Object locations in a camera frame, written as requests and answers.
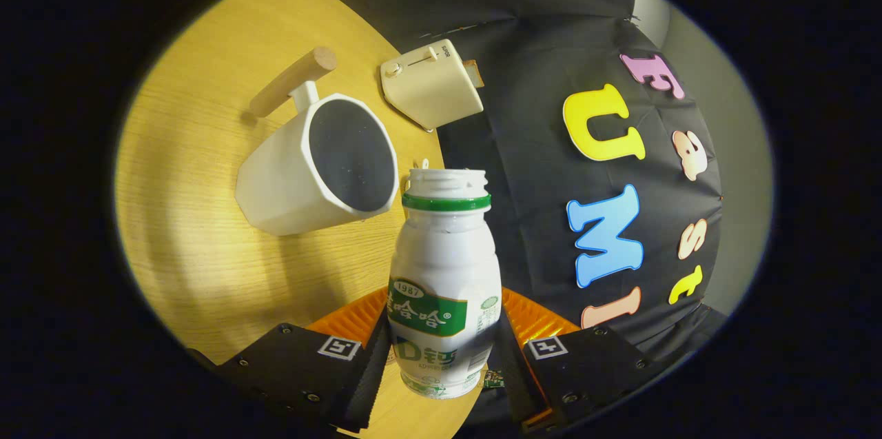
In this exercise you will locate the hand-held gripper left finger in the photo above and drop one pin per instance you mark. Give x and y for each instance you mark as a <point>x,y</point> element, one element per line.
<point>365,391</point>

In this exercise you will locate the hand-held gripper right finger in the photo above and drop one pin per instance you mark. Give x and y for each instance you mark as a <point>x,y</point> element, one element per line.
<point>513,384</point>

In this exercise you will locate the white juice bottle green label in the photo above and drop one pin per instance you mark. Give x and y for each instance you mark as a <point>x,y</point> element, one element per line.
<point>444,253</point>

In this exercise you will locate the wooden table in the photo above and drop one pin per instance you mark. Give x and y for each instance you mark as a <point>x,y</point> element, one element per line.
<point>200,253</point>

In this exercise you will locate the cream toaster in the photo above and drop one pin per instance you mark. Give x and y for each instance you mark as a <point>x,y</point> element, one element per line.
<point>431,91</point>

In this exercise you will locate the brown toast slice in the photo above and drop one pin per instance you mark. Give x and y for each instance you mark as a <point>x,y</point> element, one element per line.
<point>475,74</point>

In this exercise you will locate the black backdrop cloth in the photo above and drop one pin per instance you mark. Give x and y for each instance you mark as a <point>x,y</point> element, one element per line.
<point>530,46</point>

